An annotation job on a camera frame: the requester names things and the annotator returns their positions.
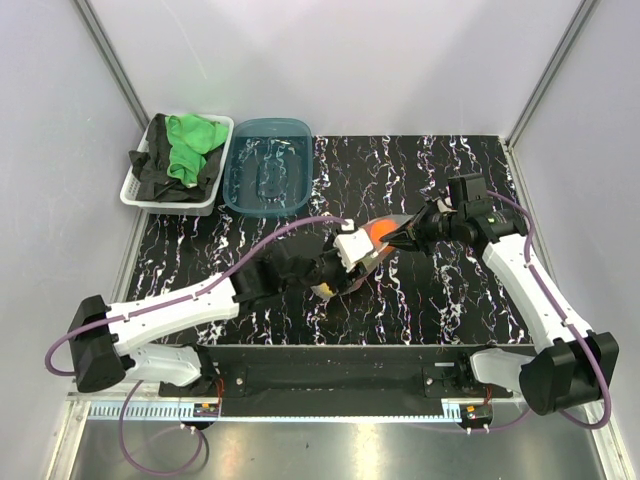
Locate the slotted cable duct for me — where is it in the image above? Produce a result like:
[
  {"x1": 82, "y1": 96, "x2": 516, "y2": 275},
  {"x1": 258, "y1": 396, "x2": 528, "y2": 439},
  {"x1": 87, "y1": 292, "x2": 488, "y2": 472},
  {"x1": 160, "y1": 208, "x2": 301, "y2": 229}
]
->
[{"x1": 88, "y1": 401, "x2": 462, "y2": 423}]

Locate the white plastic basket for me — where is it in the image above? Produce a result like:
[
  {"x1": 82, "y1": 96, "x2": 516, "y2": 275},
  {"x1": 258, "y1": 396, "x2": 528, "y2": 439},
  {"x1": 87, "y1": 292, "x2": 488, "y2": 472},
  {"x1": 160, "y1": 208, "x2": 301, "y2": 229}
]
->
[{"x1": 120, "y1": 113, "x2": 234, "y2": 216}]

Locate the black cloth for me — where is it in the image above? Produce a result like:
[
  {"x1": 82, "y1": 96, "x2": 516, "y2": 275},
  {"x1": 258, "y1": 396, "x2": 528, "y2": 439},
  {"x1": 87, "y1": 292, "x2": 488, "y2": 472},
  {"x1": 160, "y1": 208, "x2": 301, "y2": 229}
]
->
[{"x1": 129, "y1": 113, "x2": 225, "y2": 203}]

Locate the blue translucent plastic tub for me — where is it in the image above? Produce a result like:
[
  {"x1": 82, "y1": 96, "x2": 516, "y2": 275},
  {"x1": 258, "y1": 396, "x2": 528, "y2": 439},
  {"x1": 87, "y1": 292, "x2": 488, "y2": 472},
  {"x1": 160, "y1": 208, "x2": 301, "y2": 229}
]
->
[{"x1": 222, "y1": 118, "x2": 314, "y2": 218}]

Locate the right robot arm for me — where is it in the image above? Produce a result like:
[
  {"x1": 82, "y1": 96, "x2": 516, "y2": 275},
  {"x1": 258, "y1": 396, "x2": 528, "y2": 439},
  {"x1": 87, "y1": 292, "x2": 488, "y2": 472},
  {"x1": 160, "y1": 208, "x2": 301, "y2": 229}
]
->
[{"x1": 381, "y1": 173, "x2": 619, "y2": 430}]

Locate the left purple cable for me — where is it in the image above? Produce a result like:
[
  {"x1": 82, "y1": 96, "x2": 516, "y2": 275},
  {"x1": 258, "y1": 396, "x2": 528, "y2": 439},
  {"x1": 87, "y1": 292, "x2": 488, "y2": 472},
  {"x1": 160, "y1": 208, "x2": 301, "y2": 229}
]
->
[{"x1": 44, "y1": 215, "x2": 354, "y2": 474}]

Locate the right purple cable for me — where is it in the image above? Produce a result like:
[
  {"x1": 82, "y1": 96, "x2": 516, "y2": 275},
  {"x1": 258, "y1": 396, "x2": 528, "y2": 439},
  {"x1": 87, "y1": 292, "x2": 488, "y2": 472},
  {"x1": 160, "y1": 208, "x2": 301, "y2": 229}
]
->
[{"x1": 414, "y1": 189, "x2": 613, "y2": 434}]

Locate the purple cable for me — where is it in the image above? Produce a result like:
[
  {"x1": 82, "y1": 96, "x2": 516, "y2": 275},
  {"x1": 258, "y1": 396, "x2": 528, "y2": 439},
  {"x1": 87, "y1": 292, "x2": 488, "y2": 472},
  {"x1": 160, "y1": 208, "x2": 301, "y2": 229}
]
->
[
  {"x1": 44, "y1": 215, "x2": 354, "y2": 474},
  {"x1": 414, "y1": 189, "x2": 613, "y2": 434}
]

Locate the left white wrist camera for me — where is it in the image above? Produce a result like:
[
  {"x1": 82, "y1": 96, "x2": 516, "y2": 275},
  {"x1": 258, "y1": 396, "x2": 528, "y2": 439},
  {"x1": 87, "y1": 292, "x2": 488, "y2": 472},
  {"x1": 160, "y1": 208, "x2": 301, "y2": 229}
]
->
[{"x1": 333, "y1": 220, "x2": 378, "y2": 272}]

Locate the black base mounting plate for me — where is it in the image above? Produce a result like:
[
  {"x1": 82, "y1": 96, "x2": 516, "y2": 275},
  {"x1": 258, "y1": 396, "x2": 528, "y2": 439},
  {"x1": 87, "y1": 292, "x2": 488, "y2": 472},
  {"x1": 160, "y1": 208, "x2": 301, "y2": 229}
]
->
[{"x1": 159, "y1": 345, "x2": 512, "y2": 421}]

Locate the left aluminium frame post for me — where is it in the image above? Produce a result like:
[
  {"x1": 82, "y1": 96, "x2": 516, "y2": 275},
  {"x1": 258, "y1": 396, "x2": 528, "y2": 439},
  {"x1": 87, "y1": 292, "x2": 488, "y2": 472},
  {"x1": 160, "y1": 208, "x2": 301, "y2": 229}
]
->
[{"x1": 70, "y1": 0, "x2": 150, "y2": 129}]

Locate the green cloth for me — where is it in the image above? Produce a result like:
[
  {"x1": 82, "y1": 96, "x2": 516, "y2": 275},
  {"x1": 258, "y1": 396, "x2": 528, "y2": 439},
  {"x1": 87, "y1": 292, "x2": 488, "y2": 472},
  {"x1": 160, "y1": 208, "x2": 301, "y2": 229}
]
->
[{"x1": 165, "y1": 114, "x2": 229, "y2": 188}]

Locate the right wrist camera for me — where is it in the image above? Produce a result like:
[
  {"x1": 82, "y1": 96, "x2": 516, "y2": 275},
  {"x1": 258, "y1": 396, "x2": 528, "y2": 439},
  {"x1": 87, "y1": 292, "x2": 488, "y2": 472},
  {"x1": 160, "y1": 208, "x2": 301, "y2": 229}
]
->
[{"x1": 434, "y1": 189, "x2": 455, "y2": 214}]

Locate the yellow fake lemon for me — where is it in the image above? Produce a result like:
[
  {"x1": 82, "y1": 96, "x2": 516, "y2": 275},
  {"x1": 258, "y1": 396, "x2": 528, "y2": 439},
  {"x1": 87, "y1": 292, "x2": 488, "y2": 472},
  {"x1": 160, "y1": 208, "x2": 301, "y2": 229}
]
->
[{"x1": 312, "y1": 283, "x2": 335, "y2": 300}]

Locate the orange fake fruit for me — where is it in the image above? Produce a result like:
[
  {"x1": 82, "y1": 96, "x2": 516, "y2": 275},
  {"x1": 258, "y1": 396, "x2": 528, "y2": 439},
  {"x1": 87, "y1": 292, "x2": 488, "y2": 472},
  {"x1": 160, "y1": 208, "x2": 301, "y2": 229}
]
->
[{"x1": 369, "y1": 217, "x2": 398, "y2": 243}]

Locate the right aluminium frame post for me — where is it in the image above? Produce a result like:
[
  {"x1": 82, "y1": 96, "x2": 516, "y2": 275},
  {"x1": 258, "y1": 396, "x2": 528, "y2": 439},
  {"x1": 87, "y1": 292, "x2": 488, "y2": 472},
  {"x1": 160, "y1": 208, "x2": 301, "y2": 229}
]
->
[{"x1": 505, "y1": 0, "x2": 600, "y2": 149}]

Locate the aluminium frame post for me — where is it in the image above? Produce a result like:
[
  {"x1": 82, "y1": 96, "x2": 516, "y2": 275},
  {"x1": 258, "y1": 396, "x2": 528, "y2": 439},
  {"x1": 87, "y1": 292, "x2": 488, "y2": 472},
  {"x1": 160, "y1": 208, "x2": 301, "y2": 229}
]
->
[
  {"x1": 505, "y1": 0, "x2": 600, "y2": 149},
  {"x1": 70, "y1": 0, "x2": 150, "y2": 129}
]

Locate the clear polka dot zip bag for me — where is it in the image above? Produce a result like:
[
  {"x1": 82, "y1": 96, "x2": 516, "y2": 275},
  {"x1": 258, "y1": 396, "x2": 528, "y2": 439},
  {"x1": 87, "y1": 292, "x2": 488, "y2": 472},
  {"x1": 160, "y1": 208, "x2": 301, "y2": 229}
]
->
[{"x1": 312, "y1": 214, "x2": 411, "y2": 300}]

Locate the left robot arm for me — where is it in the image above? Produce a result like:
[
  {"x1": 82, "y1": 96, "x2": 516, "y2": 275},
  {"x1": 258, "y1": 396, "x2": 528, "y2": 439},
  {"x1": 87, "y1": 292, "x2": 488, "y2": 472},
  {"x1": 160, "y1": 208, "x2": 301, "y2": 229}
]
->
[{"x1": 69, "y1": 245, "x2": 376, "y2": 396}]

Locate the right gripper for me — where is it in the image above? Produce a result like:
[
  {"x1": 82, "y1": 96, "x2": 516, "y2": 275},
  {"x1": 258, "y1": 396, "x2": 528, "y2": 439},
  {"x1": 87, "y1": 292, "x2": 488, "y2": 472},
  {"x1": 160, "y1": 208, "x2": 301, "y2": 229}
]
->
[{"x1": 379, "y1": 198, "x2": 465, "y2": 258}]

